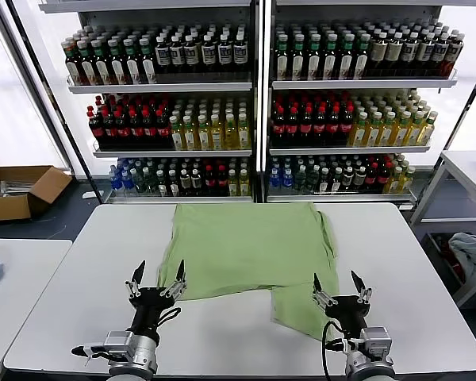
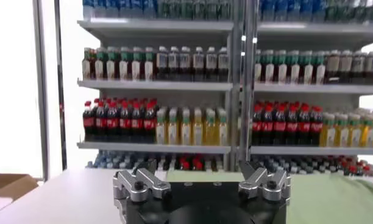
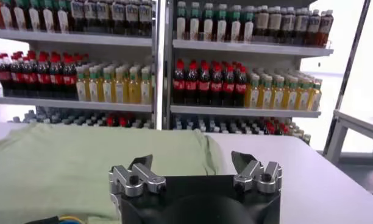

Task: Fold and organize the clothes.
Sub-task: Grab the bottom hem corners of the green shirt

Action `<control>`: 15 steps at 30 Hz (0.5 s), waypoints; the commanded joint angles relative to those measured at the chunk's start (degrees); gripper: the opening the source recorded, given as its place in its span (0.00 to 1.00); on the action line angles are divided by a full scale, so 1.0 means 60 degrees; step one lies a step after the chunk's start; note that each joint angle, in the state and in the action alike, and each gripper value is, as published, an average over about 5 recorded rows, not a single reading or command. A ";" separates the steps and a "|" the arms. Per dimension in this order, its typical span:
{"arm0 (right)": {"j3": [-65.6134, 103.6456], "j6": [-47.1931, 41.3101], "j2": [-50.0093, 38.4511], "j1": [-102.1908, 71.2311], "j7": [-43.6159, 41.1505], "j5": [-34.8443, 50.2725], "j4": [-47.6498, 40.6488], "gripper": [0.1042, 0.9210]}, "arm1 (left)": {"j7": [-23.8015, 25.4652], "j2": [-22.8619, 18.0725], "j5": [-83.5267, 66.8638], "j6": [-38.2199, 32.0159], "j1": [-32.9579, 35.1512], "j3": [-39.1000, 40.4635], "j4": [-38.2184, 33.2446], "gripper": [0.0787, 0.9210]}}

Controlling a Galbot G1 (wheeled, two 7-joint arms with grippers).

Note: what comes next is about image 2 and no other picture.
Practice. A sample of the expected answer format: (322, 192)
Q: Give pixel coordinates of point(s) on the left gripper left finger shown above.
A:
(134, 185)

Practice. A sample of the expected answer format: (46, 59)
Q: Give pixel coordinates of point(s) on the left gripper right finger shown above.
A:
(265, 185)

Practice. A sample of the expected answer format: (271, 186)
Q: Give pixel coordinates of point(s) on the green t-shirt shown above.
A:
(326, 201)

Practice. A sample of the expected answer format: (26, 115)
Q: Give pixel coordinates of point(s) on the cola bottle red cap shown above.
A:
(316, 128)
(150, 124)
(279, 127)
(257, 127)
(198, 165)
(184, 165)
(304, 127)
(88, 123)
(125, 124)
(267, 127)
(100, 123)
(137, 124)
(292, 127)
(112, 123)

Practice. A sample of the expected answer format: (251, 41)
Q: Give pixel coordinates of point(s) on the yellow tea bottle green cap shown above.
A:
(197, 134)
(222, 134)
(329, 135)
(342, 135)
(354, 135)
(172, 134)
(185, 134)
(160, 134)
(367, 135)
(210, 134)

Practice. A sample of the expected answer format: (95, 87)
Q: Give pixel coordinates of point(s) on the gray metal shelf rack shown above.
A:
(311, 89)
(156, 86)

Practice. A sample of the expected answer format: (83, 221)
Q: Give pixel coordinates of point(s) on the brown cardboard box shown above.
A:
(9, 185)

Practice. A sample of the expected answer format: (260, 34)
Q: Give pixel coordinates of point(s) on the dark drink bottle white label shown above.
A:
(198, 62)
(371, 65)
(173, 62)
(223, 62)
(162, 62)
(185, 62)
(211, 62)
(359, 65)

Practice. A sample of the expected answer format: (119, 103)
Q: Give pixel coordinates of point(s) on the dark tea bottle beige label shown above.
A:
(346, 65)
(333, 65)

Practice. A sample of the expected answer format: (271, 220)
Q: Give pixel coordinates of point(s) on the black window post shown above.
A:
(61, 91)

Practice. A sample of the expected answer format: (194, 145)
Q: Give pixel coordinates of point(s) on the gray window post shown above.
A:
(41, 91)

